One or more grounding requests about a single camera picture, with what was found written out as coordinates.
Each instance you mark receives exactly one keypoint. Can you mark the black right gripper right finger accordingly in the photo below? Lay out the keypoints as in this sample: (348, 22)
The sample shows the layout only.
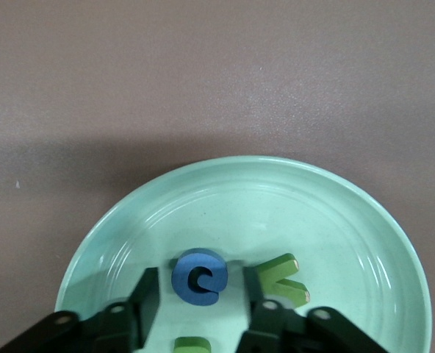
(276, 331)

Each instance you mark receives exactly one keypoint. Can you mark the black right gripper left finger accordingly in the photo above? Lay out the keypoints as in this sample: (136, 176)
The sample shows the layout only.
(129, 327)

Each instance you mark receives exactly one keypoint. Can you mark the green wooden letter N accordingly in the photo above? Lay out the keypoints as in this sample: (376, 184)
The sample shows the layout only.
(287, 288)

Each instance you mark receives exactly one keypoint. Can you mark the green wooden letter B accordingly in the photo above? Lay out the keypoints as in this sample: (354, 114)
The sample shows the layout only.
(192, 345)

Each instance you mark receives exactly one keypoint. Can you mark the blue wooden letter C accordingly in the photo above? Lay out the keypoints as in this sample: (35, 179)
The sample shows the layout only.
(182, 283)

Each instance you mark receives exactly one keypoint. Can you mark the mint green round plate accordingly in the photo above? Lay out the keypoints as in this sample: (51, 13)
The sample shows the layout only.
(258, 206)

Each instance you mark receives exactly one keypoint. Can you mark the brown table mat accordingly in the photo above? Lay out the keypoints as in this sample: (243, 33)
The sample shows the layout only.
(203, 73)

